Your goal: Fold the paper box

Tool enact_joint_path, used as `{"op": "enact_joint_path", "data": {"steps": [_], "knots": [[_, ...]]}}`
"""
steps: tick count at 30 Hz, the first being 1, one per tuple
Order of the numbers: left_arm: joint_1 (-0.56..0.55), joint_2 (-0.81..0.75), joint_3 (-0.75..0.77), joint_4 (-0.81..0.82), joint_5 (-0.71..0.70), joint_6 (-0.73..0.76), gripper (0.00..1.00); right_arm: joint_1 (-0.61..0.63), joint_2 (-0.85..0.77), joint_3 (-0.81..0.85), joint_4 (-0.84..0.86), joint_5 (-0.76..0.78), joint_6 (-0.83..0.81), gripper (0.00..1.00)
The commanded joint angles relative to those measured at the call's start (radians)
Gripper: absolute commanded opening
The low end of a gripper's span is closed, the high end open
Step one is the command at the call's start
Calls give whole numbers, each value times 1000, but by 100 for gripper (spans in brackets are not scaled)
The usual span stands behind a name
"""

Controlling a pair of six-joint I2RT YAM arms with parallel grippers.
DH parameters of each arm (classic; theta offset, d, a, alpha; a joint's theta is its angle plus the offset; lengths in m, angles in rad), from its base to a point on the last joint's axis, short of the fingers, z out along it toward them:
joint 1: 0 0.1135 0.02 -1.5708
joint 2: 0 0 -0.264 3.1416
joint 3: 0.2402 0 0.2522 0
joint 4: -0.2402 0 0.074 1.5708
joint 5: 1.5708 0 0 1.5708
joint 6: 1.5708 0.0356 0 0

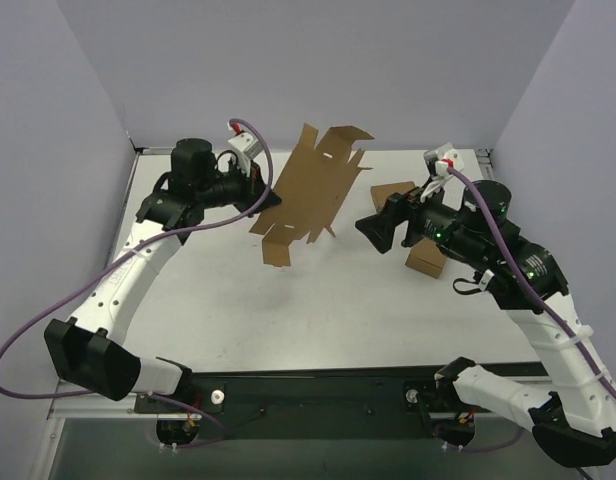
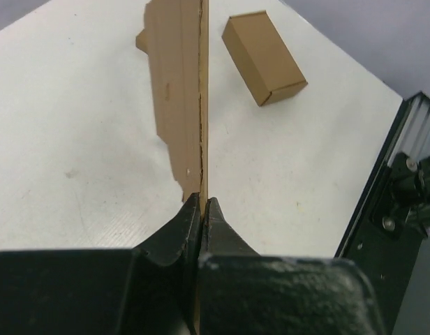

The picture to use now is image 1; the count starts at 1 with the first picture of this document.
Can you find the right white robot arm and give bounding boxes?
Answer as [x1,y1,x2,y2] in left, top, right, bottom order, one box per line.
[355,180,616,468]

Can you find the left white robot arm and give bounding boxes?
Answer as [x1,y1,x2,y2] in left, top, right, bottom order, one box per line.
[44,132,281,412]

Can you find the small folded cardboard box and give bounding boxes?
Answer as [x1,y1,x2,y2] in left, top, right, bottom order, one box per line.
[370,181,417,213]

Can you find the long folded cardboard box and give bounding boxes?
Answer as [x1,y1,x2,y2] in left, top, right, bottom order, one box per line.
[405,238,446,279]

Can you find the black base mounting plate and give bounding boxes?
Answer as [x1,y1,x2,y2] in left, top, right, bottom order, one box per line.
[132,370,494,441]

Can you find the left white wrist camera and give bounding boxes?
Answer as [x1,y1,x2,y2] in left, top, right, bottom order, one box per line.
[228,131,263,176]

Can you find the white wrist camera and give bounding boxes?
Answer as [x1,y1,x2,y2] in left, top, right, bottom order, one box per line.
[228,131,263,176]
[423,143,464,196]

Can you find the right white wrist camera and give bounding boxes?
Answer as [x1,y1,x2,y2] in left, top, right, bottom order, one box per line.
[423,143,464,196]

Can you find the aluminium table frame rail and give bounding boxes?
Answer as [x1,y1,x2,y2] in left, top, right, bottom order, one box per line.
[48,393,136,420]

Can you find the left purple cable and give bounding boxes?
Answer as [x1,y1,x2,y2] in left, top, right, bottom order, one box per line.
[0,117,275,400]

